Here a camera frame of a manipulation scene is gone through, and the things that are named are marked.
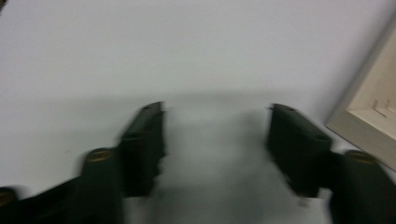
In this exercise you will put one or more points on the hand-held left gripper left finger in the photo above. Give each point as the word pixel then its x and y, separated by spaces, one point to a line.
pixel 143 149

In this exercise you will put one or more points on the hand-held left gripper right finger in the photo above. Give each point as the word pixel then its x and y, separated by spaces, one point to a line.
pixel 295 149

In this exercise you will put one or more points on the wooden picture frame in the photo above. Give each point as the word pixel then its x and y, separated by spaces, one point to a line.
pixel 373 102

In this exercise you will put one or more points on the white table cover sheet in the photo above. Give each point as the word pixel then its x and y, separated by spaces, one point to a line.
pixel 155 46

